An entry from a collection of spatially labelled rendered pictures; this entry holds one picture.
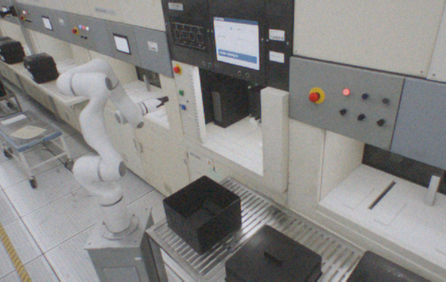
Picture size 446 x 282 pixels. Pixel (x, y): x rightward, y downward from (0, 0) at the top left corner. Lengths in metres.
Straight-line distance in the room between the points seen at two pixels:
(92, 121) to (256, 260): 0.90
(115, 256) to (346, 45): 1.41
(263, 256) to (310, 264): 0.19
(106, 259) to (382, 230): 1.30
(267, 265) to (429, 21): 1.00
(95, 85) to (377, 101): 1.08
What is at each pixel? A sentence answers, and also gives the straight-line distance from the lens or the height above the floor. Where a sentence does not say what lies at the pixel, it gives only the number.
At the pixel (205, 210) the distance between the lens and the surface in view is 1.79.
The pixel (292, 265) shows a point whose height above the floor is 0.86.
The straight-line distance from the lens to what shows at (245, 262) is 1.43.
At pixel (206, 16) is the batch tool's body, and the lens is 1.72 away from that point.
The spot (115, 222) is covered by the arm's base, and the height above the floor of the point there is 0.84.
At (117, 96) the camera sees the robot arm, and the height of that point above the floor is 1.36.
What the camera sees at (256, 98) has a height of 1.08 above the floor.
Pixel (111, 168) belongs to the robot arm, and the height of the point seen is 1.16.
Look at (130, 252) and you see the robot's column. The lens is 1.78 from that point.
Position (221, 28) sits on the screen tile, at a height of 1.63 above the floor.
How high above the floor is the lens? 1.97
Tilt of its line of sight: 31 degrees down
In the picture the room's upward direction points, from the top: 6 degrees counter-clockwise
